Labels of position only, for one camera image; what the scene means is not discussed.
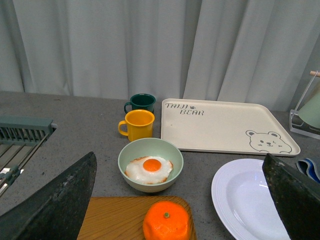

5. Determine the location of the left gripper black camera-side right finger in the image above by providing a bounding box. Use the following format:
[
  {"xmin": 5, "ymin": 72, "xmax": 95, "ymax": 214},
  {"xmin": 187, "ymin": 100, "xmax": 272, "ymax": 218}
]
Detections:
[{"xmin": 262, "ymin": 153, "xmax": 320, "ymax": 240}]

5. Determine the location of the left gripper black camera-side left finger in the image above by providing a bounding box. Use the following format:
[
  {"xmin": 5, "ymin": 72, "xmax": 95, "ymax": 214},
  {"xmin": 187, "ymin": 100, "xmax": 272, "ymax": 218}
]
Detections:
[{"xmin": 0, "ymin": 152, "xmax": 97, "ymax": 240}]

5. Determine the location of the white round plate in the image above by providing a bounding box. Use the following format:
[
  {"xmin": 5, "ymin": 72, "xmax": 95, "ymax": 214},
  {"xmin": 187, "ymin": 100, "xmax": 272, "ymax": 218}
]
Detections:
[{"xmin": 211, "ymin": 158, "xmax": 290, "ymax": 240}]

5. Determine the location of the orange mandarin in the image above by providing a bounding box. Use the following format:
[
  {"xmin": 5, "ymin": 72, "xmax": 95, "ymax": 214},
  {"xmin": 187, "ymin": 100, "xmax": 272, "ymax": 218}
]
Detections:
[{"xmin": 142, "ymin": 200, "xmax": 191, "ymax": 240}]

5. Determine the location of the grey blue folded cloth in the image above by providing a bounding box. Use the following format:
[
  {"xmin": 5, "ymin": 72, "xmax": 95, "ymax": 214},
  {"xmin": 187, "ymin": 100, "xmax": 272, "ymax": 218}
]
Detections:
[{"xmin": 296, "ymin": 158, "xmax": 320, "ymax": 183}]

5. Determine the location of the wooden cutting board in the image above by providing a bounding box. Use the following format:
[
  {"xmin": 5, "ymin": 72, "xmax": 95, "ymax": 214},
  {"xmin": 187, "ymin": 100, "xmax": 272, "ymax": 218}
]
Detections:
[{"xmin": 77, "ymin": 196, "xmax": 197, "ymax": 240}]

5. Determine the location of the green dish rack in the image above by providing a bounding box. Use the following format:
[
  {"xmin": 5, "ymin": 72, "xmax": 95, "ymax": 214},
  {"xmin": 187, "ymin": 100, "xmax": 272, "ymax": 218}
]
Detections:
[{"xmin": 0, "ymin": 115, "xmax": 57, "ymax": 195}]

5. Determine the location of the light green cup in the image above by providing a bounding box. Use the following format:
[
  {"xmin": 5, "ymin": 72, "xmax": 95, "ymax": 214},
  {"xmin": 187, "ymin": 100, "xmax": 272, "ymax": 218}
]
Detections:
[{"xmin": 298, "ymin": 91, "xmax": 320, "ymax": 129}]

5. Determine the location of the fake fried egg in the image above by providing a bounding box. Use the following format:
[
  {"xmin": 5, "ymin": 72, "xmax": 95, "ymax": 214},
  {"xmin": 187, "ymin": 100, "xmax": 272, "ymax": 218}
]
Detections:
[{"xmin": 124, "ymin": 156, "xmax": 174, "ymax": 185}]

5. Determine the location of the light green bowl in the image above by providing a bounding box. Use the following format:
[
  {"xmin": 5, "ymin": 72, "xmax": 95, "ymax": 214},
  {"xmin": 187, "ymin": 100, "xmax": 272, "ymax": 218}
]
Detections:
[{"xmin": 118, "ymin": 138, "xmax": 184, "ymax": 193}]

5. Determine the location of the yellow mug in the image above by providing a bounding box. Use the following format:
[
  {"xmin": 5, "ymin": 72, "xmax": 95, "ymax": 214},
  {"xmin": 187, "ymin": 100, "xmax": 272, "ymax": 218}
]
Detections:
[{"xmin": 118, "ymin": 109, "xmax": 155, "ymax": 142}]

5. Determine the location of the cream bear tray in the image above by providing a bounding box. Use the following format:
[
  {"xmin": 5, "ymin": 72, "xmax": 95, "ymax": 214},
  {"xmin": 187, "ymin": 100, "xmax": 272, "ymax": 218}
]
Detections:
[{"xmin": 161, "ymin": 98, "xmax": 301, "ymax": 157}]

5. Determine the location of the dark green mug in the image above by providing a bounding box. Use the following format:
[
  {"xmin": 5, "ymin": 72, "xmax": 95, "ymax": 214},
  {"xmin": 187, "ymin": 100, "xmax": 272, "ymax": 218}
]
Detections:
[{"xmin": 123, "ymin": 93, "xmax": 156, "ymax": 114}]

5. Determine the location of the white curtain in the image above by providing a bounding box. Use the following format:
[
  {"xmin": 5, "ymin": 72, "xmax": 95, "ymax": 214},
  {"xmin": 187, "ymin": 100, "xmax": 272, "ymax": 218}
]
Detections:
[{"xmin": 0, "ymin": 0, "xmax": 320, "ymax": 111}]

